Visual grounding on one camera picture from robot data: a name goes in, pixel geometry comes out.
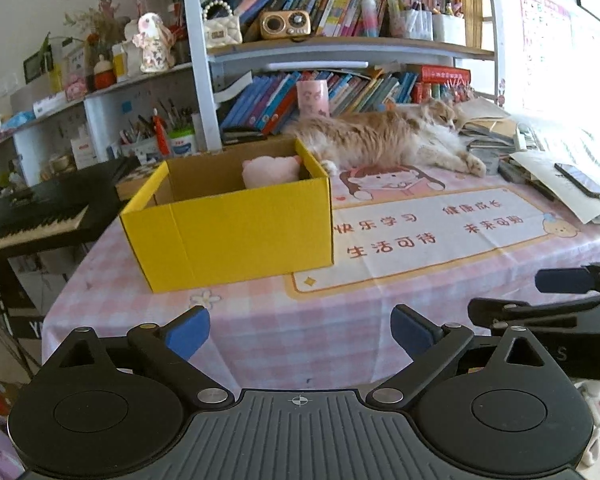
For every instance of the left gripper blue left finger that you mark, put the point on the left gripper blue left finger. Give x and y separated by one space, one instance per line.
164 353

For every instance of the red white small doll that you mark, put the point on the red white small doll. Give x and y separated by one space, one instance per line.
104 73

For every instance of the wooden retro radio speaker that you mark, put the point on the wooden retro radio speaker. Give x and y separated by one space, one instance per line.
285 25

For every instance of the pink checkered tablecloth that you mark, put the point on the pink checkered tablecloth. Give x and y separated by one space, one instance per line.
446 241

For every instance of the pink printed cup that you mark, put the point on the pink printed cup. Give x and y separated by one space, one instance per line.
312 97

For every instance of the black electronic keyboard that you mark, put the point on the black electronic keyboard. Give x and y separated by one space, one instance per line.
66 211

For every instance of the long-haired orange white cat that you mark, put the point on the long-haired orange white cat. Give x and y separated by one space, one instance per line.
419 135

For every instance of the cream quilted pearl handbag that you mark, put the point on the cream quilted pearl handbag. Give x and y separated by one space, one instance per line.
223 31

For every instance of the white green lidded jar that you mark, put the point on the white green lidded jar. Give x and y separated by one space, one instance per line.
183 142

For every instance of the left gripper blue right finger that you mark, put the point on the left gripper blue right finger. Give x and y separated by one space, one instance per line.
434 350

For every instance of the red thick dictionary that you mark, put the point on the red thick dictionary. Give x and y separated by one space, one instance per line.
440 83

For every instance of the pink plush toy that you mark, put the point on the pink plush toy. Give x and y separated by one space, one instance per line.
267 171

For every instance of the white floral rabbit doll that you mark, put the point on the white floral rabbit doll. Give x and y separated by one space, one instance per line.
155 42

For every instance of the pen holder with pens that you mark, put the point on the pen holder with pens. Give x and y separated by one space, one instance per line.
148 138

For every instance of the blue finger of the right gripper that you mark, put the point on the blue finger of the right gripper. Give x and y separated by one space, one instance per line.
569 280

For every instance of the white bookshelf frame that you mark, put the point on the white bookshelf frame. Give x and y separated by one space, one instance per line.
23 24

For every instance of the black smartphone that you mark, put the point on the black smartphone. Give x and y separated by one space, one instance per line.
584 183

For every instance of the yellow cardboard box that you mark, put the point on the yellow cardboard box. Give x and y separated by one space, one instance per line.
194 222

